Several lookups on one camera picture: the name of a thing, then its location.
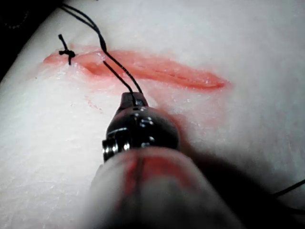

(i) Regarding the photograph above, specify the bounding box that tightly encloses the black stitching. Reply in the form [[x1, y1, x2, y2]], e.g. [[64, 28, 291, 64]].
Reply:
[[58, 34, 76, 65]]

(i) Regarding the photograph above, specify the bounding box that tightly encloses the tissue pad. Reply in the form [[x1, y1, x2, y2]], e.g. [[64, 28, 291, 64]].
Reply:
[[0, 0, 305, 229]]

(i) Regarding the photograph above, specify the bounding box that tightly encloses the right arm needle driver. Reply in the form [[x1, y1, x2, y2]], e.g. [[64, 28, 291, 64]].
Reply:
[[102, 104, 180, 163]]

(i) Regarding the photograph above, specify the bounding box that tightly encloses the black thread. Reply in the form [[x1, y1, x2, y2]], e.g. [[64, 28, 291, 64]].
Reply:
[[61, 3, 305, 210]]

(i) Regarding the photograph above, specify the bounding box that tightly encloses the right arm needle driver jaw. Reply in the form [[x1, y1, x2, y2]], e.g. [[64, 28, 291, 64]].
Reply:
[[119, 91, 150, 111]]

